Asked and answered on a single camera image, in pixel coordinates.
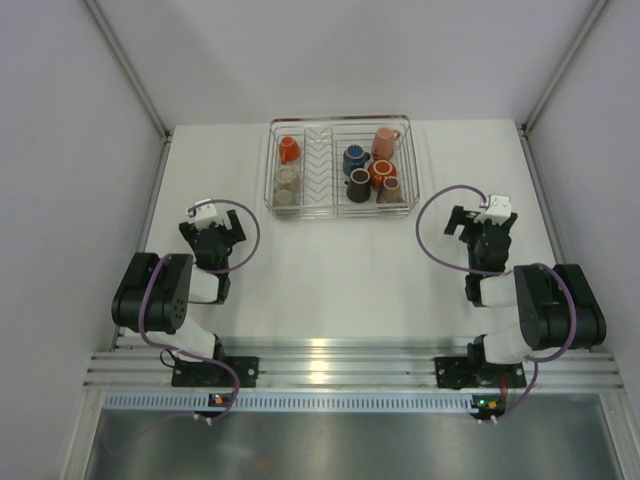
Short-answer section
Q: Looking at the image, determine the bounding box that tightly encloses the small orange cup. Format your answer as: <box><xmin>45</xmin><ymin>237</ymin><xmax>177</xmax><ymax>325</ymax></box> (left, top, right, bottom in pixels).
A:
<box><xmin>279</xmin><ymin>136</ymin><xmax>301</xmax><ymax>165</ymax></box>

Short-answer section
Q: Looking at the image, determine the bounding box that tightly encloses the beige speckled cup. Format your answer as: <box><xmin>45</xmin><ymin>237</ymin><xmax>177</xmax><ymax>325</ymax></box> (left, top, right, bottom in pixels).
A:
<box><xmin>274</xmin><ymin>165</ymin><xmax>300</xmax><ymax>191</ymax></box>

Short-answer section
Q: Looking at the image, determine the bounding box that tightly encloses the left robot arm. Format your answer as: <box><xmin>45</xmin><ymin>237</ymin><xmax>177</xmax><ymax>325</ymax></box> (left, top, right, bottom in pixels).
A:
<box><xmin>111</xmin><ymin>205</ymin><xmax>246</xmax><ymax>386</ymax></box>

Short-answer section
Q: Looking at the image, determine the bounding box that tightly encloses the beige grey cup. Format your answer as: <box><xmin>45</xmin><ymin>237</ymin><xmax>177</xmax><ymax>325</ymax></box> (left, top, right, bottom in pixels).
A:
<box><xmin>273</xmin><ymin>189</ymin><xmax>298</xmax><ymax>207</ymax></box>

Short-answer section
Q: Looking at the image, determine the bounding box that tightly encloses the frame post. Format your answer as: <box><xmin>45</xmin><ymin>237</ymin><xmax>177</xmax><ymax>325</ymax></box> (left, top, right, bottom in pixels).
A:
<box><xmin>520</xmin><ymin>0</ymin><xmax>614</xmax><ymax>138</ymax></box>
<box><xmin>80</xmin><ymin>0</ymin><xmax>170</xmax><ymax>142</ymax></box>

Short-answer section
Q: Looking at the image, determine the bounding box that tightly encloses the mauve brown mug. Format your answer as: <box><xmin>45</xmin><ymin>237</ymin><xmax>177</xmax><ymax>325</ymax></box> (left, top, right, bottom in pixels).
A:
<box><xmin>376</xmin><ymin>176</ymin><xmax>404</xmax><ymax>204</ymax></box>

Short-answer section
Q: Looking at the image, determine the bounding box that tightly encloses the white slotted cable duct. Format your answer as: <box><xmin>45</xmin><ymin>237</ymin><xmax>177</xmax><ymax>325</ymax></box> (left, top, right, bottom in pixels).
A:
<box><xmin>103</xmin><ymin>391</ymin><xmax>480</xmax><ymax>414</ymax></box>

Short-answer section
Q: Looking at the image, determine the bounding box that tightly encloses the left frame post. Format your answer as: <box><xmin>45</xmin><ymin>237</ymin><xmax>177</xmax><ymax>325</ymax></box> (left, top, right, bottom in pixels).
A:
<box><xmin>80</xmin><ymin>0</ymin><xmax>170</xmax><ymax>142</ymax></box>

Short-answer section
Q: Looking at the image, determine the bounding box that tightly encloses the orange mug white rim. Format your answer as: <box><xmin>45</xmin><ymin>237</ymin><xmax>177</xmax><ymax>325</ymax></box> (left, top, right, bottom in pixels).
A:
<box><xmin>368</xmin><ymin>159</ymin><xmax>397</xmax><ymax>188</ymax></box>

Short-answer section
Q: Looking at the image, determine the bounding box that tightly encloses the dark brown mug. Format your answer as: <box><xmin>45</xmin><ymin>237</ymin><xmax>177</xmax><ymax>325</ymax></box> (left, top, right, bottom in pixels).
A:
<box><xmin>346</xmin><ymin>168</ymin><xmax>371</xmax><ymax>203</ymax></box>

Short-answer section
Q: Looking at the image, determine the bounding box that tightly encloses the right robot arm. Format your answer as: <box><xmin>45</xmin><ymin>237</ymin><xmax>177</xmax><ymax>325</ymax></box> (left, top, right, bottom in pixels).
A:
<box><xmin>444</xmin><ymin>206</ymin><xmax>607</xmax><ymax>386</ymax></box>

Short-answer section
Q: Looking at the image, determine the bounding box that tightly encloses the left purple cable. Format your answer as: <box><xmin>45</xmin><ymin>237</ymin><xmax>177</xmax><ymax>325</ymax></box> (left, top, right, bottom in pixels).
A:
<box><xmin>137</xmin><ymin>199</ymin><xmax>262</xmax><ymax>424</ymax></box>

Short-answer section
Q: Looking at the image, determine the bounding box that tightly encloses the pink mug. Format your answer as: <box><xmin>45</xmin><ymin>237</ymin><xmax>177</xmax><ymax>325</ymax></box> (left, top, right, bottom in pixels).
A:
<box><xmin>372</xmin><ymin>126</ymin><xmax>401</xmax><ymax>160</ymax></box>

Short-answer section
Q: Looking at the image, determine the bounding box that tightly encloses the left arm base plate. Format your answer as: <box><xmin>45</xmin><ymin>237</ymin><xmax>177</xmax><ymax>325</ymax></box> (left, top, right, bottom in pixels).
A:
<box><xmin>171</xmin><ymin>356</ymin><xmax>259</xmax><ymax>388</ymax></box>

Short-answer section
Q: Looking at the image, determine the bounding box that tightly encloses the right frame post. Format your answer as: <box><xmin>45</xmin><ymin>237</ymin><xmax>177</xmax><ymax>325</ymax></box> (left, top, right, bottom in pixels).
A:
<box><xmin>520</xmin><ymin>0</ymin><xmax>614</xmax><ymax>138</ymax></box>

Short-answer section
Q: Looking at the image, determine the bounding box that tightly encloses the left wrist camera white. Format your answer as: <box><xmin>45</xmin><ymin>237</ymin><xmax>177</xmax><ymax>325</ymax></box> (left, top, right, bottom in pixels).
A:
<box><xmin>186</xmin><ymin>199</ymin><xmax>223</xmax><ymax>231</ymax></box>

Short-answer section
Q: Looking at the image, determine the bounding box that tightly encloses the metal wire dish rack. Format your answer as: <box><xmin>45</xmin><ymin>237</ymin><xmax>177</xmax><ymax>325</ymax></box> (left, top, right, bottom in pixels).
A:
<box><xmin>264</xmin><ymin>114</ymin><xmax>420</xmax><ymax>219</ymax></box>

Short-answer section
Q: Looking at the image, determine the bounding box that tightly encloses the aluminium mounting rail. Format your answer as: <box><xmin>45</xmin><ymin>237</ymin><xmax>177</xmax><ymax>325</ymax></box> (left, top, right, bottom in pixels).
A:
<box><xmin>83</xmin><ymin>336</ymin><xmax>624</xmax><ymax>394</ymax></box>

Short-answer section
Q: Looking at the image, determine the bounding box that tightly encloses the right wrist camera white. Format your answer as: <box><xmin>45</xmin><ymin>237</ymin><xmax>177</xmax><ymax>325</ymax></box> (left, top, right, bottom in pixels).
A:
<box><xmin>474</xmin><ymin>194</ymin><xmax>513</xmax><ymax>225</ymax></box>

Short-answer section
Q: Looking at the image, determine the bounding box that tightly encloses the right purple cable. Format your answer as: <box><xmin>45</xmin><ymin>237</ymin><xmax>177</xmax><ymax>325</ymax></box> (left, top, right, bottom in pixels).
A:
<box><xmin>415</xmin><ymin>184</ymin><xmax>581</xmax><ymax>421</ymax></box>

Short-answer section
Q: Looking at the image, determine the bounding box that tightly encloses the blue mug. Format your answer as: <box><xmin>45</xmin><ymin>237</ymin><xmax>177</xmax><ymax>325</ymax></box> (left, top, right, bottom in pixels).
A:
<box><xmin>342</xmin><ymin>144</ymin><xmax>371</xmax><ymax>176</ymax></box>

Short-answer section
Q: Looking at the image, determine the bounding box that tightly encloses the purple cable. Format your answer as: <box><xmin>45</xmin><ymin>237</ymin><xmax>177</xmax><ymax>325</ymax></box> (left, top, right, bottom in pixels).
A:
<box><xmin>137</xmin><ymin>199</ymin><xmax>262</xmax><ymax>424</ymax></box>
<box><xmin>415</xmin><ymin>184</ymin><xmax>581</xmax><ymax>421</ymax></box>

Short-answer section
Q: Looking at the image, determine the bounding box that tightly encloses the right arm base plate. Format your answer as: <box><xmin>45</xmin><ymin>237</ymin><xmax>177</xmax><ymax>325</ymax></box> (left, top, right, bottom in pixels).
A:
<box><xmin>434</xmin><ymin>356</ymin><xmax>527</xmax><ymax>390</ymax></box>

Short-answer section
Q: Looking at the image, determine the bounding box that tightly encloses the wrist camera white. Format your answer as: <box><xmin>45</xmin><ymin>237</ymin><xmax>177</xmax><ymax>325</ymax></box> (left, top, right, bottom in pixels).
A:
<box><xmin>186</xmin><ymin>199</ymin><xmax>223</xmax><ymax>231</ymax></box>
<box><xmin>474</xmin><ymin>194</ymin><xmax>513</xmax><ymax>225</ymax></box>

